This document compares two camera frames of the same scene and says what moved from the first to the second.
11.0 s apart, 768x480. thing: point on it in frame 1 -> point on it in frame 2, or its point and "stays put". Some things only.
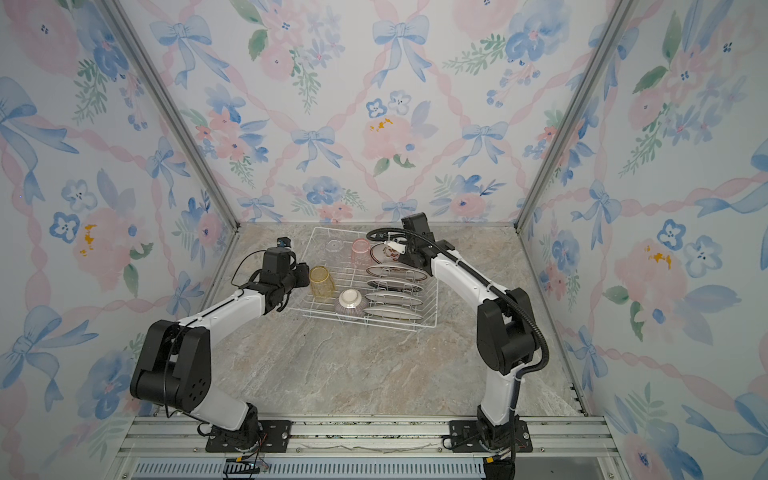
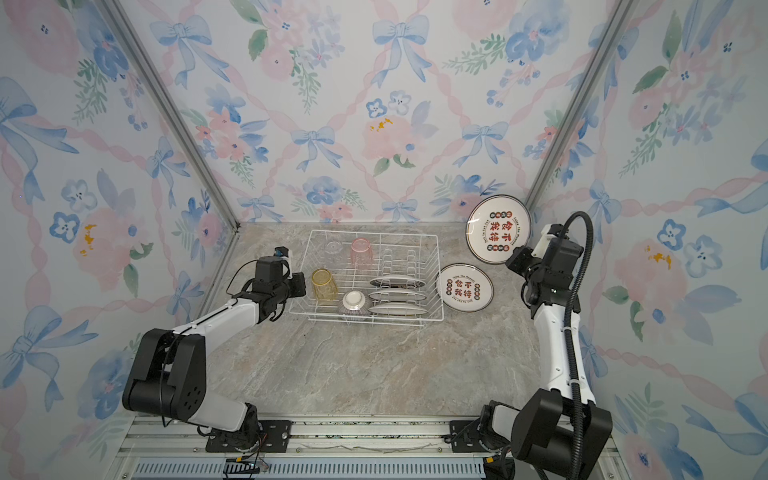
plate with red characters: (382, 254) -> (465, 287)
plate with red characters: (397, 272) -> (496, 226)
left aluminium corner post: (183, 132) stays put
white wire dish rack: (346, 286) stays put
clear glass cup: (334, 245) stays put
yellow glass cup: (322, 283) stays put
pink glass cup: (361, 253) stays put
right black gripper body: (409, 255) -> (526, 265)
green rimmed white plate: (395, 285) stays put
